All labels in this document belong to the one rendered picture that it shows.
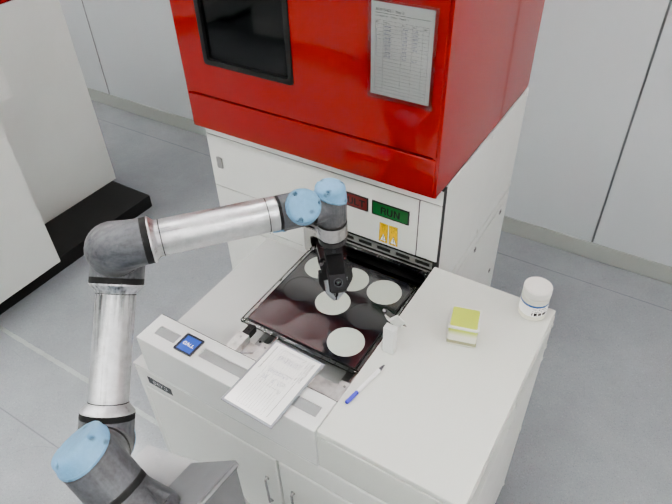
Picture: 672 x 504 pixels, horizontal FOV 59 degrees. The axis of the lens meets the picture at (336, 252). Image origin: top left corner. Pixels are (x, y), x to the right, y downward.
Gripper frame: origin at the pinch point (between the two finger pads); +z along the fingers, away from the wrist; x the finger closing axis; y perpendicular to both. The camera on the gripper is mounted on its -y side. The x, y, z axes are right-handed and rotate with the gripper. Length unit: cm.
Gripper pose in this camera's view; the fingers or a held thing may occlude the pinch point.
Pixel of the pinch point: (336, 298)
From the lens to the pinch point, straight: 160.7
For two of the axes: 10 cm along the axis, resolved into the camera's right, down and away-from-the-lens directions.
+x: -9.8, 1.5, -1.3
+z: 0.3, 7.6, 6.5
